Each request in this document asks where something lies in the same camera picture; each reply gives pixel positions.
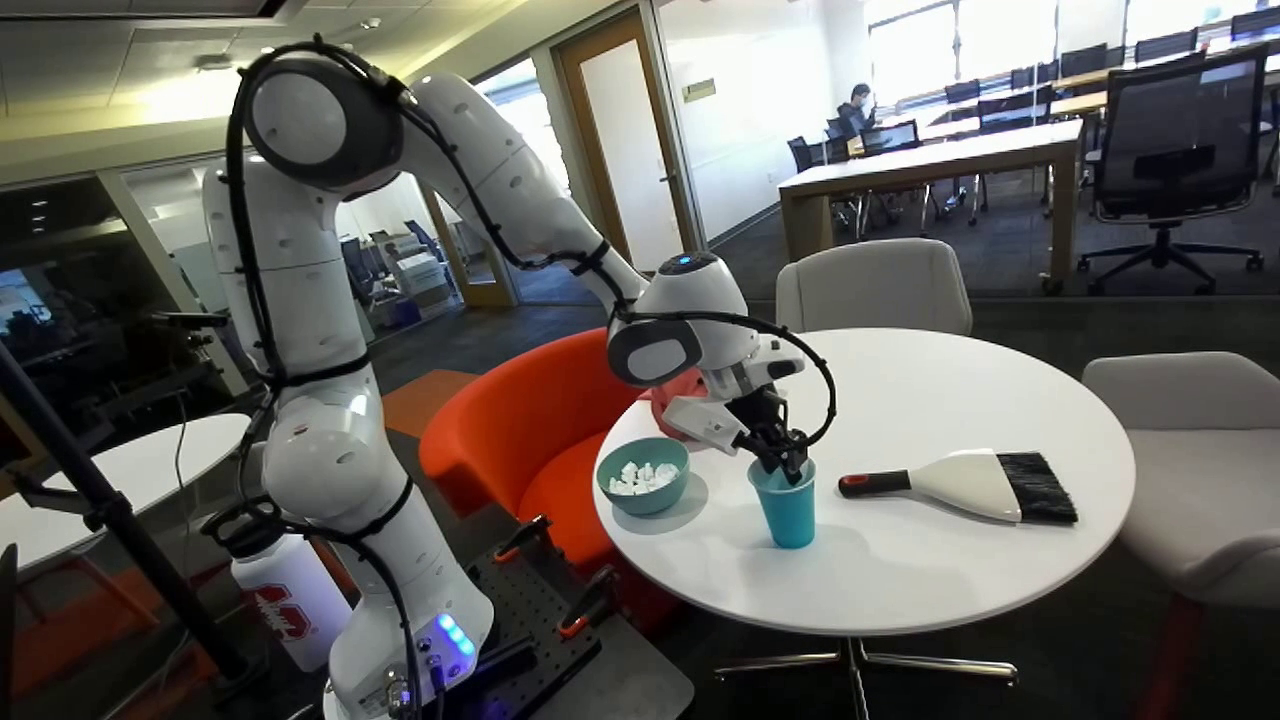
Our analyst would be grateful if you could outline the white upholstered chair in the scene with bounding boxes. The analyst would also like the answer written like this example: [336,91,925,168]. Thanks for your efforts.
[1081,349,1280,614]
[774,235,976,334]

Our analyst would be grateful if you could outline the seated person in dark clothes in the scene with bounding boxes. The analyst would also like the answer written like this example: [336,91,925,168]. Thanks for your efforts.
[826,79,884,142]

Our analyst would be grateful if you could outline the white brush with black handle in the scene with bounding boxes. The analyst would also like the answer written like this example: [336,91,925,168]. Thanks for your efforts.
[836,447,1081,528]

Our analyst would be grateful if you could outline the small white round table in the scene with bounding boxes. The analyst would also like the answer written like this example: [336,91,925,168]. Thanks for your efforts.
[0,410,257,572]

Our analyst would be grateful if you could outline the black tripod pole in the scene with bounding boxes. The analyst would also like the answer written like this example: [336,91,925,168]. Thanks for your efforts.
[0,334,257,694]

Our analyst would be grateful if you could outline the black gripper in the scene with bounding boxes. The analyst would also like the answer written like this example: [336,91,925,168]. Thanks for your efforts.
[726,378,821,488]

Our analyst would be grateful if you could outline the long wooden table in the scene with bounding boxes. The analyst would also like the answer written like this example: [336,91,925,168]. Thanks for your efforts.
[777,115,1087,297]

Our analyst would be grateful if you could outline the orange armchair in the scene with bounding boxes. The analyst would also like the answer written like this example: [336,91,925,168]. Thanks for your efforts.
[418,325,678,631]

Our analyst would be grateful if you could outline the door with wooden frame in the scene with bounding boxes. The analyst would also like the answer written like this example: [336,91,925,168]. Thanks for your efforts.
[549,4,713,275]

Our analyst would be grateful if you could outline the white pieces in bowl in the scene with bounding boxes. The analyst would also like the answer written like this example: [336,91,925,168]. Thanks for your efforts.
[603,459,683,499]

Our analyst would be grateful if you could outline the white bottle with red mark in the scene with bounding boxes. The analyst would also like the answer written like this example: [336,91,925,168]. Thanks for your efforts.
[205,491,356,674]

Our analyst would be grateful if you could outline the blue plastic cup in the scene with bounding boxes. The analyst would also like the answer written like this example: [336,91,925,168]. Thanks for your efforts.
[750,454,826,551]

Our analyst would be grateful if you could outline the black office chair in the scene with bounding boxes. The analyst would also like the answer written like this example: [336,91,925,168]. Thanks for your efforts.
[1076,48,1271,297]

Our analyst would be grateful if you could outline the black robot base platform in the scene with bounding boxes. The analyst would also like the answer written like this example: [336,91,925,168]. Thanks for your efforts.
[315,542,697,720]

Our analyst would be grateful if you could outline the metal table base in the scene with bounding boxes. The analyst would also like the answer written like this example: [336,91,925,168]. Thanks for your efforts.
[713,637,1025,720]

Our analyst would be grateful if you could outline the teal bowl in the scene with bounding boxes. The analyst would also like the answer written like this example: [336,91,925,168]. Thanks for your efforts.
[597,433,697,519]

